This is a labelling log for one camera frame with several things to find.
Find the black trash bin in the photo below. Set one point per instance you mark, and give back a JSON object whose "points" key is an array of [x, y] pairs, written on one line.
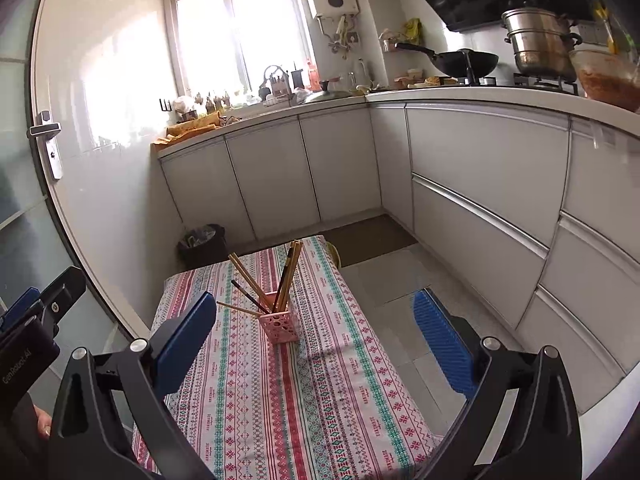
{"points": [[205, 252]]}

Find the pile of bamboo chopsticks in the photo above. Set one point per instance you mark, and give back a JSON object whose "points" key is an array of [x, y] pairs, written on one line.
{"points": [[295, 260]]}

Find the patterned tablecloth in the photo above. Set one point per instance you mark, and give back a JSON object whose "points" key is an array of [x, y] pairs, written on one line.
{"points": [[310, 385]]}

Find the glass bowl with red food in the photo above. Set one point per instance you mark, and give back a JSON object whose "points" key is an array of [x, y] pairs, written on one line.
{"points": [[607, 82]]}

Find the water heater pipes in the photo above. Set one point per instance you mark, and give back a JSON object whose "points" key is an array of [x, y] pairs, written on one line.
{"points": [[340, 35]]}

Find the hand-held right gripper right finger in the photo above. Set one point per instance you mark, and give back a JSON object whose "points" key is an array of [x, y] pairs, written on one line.
{"points": [[445, 345]]}

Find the knife rack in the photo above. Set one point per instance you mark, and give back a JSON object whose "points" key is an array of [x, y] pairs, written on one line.
{"points": [[277, 85]]}

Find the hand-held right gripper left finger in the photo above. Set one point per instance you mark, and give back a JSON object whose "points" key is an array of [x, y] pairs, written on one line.
{"points": [[187, 345]]}

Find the red packet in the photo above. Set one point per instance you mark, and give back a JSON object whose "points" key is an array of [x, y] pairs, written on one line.
{"points": [[313, 77]]}

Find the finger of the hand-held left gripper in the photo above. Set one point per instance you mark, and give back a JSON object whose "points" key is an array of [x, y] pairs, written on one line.
{"points": [[65, 285], [20, 305]]}

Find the yellow cloth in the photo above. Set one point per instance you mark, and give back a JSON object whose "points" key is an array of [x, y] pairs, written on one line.
{"points": [[192, 127]]}

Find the gas stove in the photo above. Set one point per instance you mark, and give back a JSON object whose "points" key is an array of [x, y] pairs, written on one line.
{"points": [[545, 82]]}

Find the black container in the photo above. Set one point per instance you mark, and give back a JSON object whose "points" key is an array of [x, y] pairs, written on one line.
{"points": [[298, 80]]}

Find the pot lid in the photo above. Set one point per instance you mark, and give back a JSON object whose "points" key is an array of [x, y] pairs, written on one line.
{"points": [[325, 94]]}

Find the black chopstick with gold band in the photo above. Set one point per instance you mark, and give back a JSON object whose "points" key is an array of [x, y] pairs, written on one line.
{"points": [[284, 275], [247, 295]]}

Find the white kitchen cabinets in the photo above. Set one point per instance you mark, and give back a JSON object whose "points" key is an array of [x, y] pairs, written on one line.
{"points": [[475, 160]]}

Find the yellow bag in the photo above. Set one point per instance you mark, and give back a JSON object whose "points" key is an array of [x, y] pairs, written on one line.
{"points": [[413, 31]]}

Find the black wok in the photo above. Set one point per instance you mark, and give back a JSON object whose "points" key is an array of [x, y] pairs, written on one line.
{"points": [[465, 62]]}

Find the yellow chair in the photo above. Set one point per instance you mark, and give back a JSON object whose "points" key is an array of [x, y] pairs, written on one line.
{"points": [[334, 255]]}

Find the steel steamer pot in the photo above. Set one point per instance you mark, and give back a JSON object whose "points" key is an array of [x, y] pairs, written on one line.
{"points": [[542, 45]]}

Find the pink perforated utensil holder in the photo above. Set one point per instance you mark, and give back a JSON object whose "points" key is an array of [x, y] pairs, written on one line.
{"points": [[280, 327]]}

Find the person's left hand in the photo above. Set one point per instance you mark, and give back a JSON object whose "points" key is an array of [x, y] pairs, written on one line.
{"points": [[44, 422]]}

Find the kitchen window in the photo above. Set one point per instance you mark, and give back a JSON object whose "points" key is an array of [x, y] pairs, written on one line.
{"points": [[235, 35]]}

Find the frosted glass door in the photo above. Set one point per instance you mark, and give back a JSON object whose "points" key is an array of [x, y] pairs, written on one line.
{"points": [[30, 210]]}

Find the row of small jars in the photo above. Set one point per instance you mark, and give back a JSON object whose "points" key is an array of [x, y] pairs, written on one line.
{"points": [[215, 101]]}

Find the dark floor mat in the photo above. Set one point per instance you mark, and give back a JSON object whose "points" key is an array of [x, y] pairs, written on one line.
{"points": [[372, 237]]}

